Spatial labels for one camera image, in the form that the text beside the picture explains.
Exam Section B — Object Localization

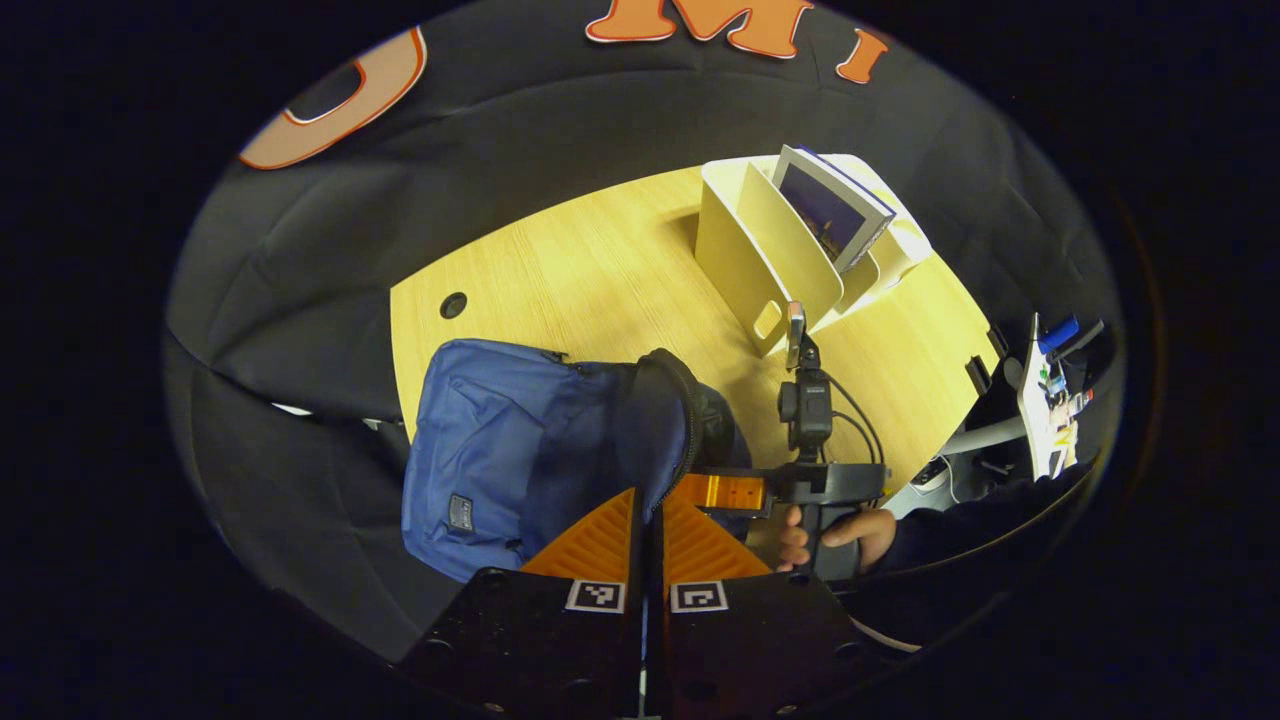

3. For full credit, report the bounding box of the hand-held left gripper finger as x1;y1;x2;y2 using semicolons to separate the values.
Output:
400;487;646;716
652;490;891;716

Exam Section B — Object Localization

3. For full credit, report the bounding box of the white bookshelf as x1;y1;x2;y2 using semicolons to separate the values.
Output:
693;152;936;358

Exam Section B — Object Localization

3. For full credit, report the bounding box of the white book with blue picture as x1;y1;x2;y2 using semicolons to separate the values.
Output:
770;145;898;274

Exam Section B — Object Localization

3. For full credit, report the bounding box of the blue schoolbag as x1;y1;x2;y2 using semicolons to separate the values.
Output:
400;338;751;583

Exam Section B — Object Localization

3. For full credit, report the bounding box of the white stand with coloured items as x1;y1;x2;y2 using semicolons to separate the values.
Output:
1018;313;1106;481

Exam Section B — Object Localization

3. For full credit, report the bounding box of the black backdrop cloth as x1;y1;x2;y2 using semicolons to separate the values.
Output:
165;0;1121;661

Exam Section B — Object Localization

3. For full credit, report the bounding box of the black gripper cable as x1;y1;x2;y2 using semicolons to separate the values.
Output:
822;375;887;466

